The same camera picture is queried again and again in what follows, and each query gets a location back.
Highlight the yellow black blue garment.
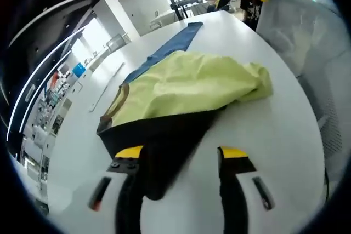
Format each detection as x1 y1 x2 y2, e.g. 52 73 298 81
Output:
96 21 274 201

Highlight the white template strip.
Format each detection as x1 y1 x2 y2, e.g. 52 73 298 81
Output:
89 62 126 113

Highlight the blue bin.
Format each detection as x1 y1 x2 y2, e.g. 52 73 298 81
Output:
72 63 86 77

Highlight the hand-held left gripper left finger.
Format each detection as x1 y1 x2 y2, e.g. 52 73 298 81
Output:
59 145 146 234

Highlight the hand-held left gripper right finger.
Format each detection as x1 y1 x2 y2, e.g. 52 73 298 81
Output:
217 146 305 234

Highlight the white mesh chair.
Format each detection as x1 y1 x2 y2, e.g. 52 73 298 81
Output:
105 33 129 53

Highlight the white cabinet counter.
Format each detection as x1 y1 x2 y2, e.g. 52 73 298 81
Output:
23 80 83 163

